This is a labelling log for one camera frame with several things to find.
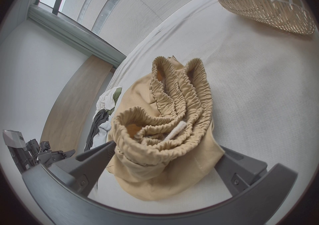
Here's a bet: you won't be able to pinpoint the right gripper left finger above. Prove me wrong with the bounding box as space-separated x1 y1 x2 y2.
49 140 116 197

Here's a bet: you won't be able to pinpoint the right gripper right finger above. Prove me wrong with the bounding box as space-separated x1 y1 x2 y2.
214 145 268 198

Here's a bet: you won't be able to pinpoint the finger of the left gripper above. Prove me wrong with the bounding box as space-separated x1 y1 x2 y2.
58 149 76 162

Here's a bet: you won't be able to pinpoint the tan shorts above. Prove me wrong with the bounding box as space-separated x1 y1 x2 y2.
107 56 226 202

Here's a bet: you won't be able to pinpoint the round woven basket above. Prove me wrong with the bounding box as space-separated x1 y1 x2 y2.
212 0 316 35

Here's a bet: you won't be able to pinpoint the pile of clothes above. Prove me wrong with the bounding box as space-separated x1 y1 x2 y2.
83 87 122 152

